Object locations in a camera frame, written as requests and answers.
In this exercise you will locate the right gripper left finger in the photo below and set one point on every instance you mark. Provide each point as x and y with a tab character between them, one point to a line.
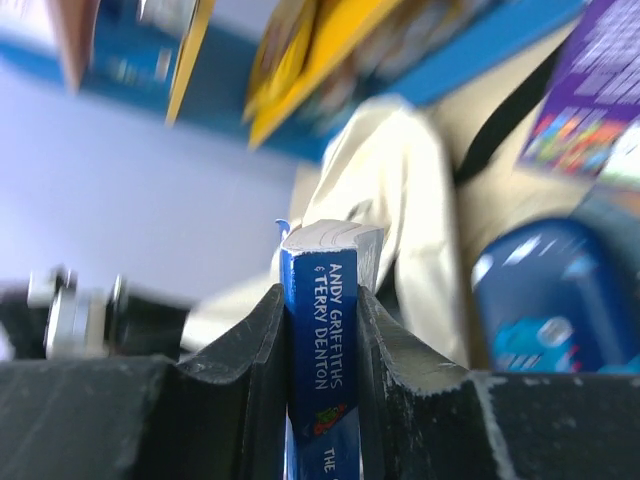
218	415

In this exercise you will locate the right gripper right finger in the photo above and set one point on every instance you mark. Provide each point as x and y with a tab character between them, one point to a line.
425	417

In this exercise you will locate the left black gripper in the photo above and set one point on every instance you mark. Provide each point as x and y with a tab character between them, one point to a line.
48	316

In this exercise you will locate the blue dinosaur pencil case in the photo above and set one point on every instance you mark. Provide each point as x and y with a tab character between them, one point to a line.
551	299

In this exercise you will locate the blue comic book top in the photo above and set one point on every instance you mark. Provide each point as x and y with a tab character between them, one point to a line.
322	267

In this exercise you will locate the beige canvas backpack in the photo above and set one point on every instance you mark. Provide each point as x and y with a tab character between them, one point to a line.
393	167

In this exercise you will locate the purple book underneath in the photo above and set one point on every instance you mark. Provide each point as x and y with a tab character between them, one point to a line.
588	126

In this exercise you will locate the yellow chips bag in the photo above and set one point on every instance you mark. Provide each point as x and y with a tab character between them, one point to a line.
304	42

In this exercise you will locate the blue shelf unit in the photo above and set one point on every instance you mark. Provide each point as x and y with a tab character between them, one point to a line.
175	60

